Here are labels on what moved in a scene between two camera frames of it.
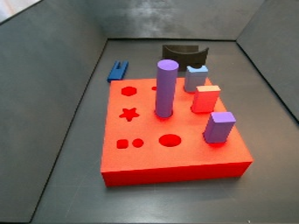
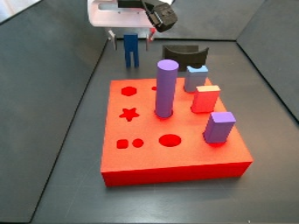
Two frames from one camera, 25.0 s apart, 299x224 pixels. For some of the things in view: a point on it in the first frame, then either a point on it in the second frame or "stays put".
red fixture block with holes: x=150 y=149 stays put
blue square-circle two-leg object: x=118 y=70 → x=132 y=46
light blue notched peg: x=197 y=76 stays put
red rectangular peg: x=206 y=99 stays put
